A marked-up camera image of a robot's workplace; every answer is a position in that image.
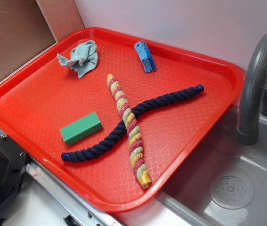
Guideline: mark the blue sponge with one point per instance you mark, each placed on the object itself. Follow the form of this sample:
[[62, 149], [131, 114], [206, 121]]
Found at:
[[145, 56]]

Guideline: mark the grey plastic sink basin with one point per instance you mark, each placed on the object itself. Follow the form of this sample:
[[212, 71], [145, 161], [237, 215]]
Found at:
[[186, 192]]

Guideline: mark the grey toy faucet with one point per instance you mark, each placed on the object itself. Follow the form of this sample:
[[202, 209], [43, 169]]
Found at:
[[252, 95]]

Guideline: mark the brown cardboard panel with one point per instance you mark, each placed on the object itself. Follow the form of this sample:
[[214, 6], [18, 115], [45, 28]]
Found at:
[[28, 27]]

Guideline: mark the light blue crumpled cloth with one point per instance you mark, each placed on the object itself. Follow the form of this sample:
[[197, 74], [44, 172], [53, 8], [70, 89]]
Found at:
[[83, 58]]

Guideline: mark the grey sink drain strainer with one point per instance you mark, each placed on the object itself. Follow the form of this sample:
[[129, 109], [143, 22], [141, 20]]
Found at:
[[231, 189]]

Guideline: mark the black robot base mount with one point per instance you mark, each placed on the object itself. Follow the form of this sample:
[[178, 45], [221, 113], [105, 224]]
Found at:
[[12, 163]]

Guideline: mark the red plastic tray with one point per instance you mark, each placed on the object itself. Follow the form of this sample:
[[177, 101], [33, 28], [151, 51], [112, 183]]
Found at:
[[43, 97]]

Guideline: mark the green rectangular block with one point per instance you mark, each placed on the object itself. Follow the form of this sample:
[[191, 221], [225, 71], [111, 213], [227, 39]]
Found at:
[[81, 129]]

